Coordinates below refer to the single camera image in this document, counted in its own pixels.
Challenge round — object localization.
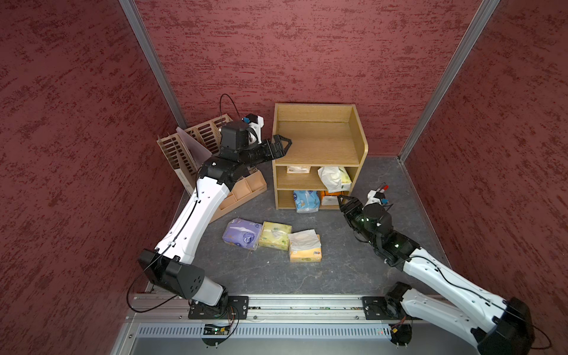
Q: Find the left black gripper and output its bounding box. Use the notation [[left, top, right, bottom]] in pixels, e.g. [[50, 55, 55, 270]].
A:
[[240, 135, 293, 168]]

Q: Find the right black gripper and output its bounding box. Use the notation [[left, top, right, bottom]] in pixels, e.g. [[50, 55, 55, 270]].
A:
[[336, 194, 380, 246]]

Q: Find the white yellow tissue pack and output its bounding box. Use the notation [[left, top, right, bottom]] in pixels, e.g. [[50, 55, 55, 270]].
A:
[[317, 167, 352, 193]]

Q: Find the small beige tissue box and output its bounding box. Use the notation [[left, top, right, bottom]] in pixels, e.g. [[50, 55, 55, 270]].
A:
[[286, 166, 311, 174]]

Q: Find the orange white tissue box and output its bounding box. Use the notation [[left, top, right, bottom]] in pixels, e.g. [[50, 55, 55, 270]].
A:
[[288, 229, 322, 263]]

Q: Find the yellow green tissue pack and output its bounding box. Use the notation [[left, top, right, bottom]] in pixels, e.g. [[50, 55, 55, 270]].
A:
[[258, 221, 292, 251]]

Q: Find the purple tissue pack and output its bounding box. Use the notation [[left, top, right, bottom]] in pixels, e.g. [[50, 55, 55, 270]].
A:
[[222, 218, 263, 251]]

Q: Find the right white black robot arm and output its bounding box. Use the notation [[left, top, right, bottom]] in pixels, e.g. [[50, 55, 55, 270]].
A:
[[337, 190, 535, 354]]

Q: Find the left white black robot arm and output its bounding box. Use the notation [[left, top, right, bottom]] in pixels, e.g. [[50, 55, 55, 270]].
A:
[[138, 115, 292, 311]]

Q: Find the blue tissue pack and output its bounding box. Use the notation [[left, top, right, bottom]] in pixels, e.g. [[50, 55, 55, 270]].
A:
[[293, 190, 320, 214]]

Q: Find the wooden three-tier shelf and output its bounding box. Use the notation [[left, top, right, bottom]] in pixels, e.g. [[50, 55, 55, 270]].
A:
[[272, 103, 368, 210]]

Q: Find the red tipped marker pen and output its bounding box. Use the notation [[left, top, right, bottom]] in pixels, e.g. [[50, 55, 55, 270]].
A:
[[377, 184, 389, 193]]

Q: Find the wooden slotted desk organizer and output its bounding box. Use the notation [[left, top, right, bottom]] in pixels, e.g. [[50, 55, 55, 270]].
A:
[[156, 114, 269, 223]]

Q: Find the lavender paper folder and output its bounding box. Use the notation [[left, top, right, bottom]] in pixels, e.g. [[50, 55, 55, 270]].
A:
[[176, 127, 212, 170]]

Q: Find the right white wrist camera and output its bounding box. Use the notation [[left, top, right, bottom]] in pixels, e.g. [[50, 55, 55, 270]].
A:
[[365, 190, 388, 206]]

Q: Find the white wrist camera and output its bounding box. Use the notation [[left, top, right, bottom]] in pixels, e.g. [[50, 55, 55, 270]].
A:
[[365, 190, 388, 206], [242, 113, 264, 145]]

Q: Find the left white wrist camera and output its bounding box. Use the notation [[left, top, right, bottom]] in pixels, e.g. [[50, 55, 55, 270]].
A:
[[242, 113, 264, 145]]

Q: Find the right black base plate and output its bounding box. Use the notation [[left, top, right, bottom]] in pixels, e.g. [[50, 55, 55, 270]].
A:
[[362, 296, 415, 321]]

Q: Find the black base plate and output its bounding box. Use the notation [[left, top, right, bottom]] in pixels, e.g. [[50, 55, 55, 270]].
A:
[[188, 295, 249, 320], [362, 296, 415, 321]]

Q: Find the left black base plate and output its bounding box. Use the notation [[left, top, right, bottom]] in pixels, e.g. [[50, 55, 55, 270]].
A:
[[188, 295, 249, 320]]

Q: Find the left corner aluminium post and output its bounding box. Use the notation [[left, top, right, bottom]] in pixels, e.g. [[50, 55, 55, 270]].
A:
[[119, 0, 188, 129]]

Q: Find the corner aluminium post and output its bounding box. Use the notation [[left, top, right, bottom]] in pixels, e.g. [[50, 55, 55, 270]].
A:
[[119, 0, 188, 129], [398, 0, 500, 164]]

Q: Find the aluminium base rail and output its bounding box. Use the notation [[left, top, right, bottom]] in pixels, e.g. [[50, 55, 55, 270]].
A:
[[125, 290, 492, 328]]

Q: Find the right corner aluminium post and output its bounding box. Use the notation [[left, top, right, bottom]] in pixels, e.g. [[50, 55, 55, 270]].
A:
[[398, 0, 500, 164]]

